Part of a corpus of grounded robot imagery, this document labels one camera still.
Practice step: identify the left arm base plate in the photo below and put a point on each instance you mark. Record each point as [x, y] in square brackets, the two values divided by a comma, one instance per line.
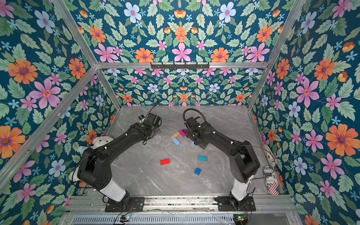
[133, 204]

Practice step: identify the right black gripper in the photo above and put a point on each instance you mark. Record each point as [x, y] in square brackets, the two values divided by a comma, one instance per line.
[198, 139]

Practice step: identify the black hook rail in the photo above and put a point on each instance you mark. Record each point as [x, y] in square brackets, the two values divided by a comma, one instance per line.
[185, 65]

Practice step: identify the blue square block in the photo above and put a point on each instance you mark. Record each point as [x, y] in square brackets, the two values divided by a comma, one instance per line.
[197, 171]

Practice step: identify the wooden block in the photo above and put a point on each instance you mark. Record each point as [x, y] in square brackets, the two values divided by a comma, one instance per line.
[175, 135]

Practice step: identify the magenta rectangular block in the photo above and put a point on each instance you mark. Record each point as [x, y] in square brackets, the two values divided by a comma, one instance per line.
[182, 133]

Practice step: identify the teal rectangular block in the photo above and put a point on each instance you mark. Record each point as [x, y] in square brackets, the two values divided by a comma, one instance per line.
[203, 158]

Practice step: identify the white teddy bear blue shirt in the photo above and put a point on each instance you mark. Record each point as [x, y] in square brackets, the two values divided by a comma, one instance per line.
[97, 142]

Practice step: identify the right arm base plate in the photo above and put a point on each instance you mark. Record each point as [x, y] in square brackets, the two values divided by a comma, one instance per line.
[230, 204]

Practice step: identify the red rectangular block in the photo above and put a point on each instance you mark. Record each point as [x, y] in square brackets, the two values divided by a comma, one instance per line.
[164, 162]

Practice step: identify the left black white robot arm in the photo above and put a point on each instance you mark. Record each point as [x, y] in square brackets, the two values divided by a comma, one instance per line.
[95, 165]

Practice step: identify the printed drink can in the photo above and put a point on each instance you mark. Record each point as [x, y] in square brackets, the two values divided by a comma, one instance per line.
[271, 181]

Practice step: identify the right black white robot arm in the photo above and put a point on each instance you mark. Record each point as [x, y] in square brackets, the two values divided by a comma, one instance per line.
[242, 158]

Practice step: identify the beige plush object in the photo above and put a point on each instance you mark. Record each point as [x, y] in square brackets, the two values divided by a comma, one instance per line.
[269, 156]

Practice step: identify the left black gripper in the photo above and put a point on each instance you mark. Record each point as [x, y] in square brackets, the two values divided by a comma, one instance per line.
[158, 131]

